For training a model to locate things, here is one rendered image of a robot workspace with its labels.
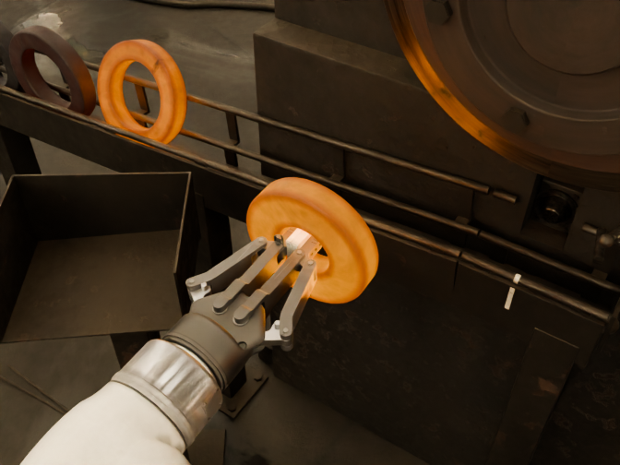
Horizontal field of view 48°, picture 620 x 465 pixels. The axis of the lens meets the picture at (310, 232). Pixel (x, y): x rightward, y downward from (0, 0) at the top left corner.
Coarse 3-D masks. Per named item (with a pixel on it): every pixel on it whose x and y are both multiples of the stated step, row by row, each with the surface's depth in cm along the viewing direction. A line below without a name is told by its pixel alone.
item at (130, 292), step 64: (64, 192) 105; (128, 192) 105; (192, 192) 103; (0, 256) 97; (64, 256) 108; (128, 256) 107; (192, 256) 102; (0, 320) 97; (64, 320) 99; (128, 320) 98; (192, 448) 148
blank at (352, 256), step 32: (288, 192) 72; (320, 192) 71; (256, 224) 78; (288, 224) 74; (320, 224) 71; (352, 224) 71; (320, 256) 80; (352, 256) 72; (320, 288) 79; (352, 288) 75
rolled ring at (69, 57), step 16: (32, 32) 121; (48, 32) 121; (16, 48) 126; (32, 48) 123; (48, 48) 121; (64, 48) 121; (16, 64) 129; (32, 64) 131; (64, 64) 121; (80, 64) 122; (32, 80) 131; (80, 80) 122; (48, 96) 133; (80, 96) 124; (80, 112) 127
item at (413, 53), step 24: (384, 0) 75; (408, 24) 75; (408, 48) 77; (432, 72) 77; (432, 96) 79; (456, 120) 79; (504, 144) 77; (528, 168) 77; (552, 168) 76; (576, 168) 74
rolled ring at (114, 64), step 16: (112, 48) 119; (128, 48) 117; (144, 48) 115; (160, 48) 116; (112, 64) 120; (128, 64) 121; (144, 64) 116; (160, 64) 114; (112, 80) 122; (160, 80) 115; (176, 80) 115; (112, 96) 123; (176, 96) 115; (112, 112) 123; (128, 112) 126; (160, 112) 117; (176, 112) 116; (128, 128) 122; (144, 128) 123; (160, 128) 118; (176, 128) 119; (144, 144) 121
